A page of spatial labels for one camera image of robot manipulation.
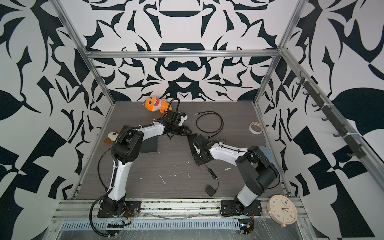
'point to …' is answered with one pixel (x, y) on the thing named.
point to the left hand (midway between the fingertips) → (190, 128)
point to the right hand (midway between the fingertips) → (199, 159)
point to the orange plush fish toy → (155, 104)
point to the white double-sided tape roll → (255, 128)
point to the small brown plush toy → (112, 136)
